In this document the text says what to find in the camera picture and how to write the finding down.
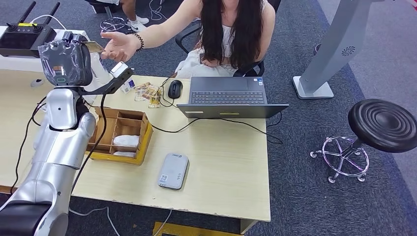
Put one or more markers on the person's left hand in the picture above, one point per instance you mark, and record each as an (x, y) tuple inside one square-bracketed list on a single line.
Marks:
[(210, 62)]

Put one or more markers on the person's right hand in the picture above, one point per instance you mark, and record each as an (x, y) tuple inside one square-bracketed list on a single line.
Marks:
[(120, 47)]

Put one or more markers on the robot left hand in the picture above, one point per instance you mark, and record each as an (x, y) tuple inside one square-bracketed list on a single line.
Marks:
[(66, 62)]

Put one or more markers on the patterned room key card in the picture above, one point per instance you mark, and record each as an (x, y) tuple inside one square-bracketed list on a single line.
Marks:
[(96, 47)]

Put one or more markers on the black computer mouse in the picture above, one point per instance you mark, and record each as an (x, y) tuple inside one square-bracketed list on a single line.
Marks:
[(175, 89)]

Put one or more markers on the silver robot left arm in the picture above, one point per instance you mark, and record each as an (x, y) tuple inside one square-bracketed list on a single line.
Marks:
[(62, 140)]

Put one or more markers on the person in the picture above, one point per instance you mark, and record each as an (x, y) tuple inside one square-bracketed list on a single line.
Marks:
[(138, 26), (234, 32)]

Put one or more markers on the clear plastic card sleeve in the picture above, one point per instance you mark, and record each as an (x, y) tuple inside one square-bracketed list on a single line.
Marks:
[(140, 96)]

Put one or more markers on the white wrapped card packet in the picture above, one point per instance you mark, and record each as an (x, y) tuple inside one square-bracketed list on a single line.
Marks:
[(124, 154), (126, 140)]

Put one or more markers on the grey card reader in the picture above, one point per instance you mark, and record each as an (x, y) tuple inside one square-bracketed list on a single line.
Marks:
[(173, 171)]

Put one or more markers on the chrome base stool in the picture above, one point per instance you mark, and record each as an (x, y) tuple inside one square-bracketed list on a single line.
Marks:
[(112, 23)]

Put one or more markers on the grey desk grommet cap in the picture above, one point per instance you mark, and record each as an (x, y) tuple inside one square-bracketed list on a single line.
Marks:
[(36, 83)]

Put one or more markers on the grey laptop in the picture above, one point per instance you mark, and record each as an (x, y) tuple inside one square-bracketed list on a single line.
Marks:
[(226, 97)]

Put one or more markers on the small milk carton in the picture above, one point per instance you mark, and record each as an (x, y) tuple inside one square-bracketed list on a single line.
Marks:
[(128, 85)]

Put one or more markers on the white desk cabinet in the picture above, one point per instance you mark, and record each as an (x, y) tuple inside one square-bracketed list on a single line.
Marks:
[(19, 63)]

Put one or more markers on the black antenna remote controller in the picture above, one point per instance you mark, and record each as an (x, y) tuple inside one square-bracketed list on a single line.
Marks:
[(19, 39)]

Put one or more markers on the cardboard divider box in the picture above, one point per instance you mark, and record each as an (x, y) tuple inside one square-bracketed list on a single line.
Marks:
[(130, 122)]

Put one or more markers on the grey kiosk stand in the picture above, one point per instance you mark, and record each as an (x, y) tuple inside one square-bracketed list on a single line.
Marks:
[(338, 42)]

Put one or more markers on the black round stool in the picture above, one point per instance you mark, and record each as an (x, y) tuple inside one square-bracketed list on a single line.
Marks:
[(382, 126)]

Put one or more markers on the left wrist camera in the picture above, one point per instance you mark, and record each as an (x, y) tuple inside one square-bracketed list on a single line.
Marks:
[(119, 69)]

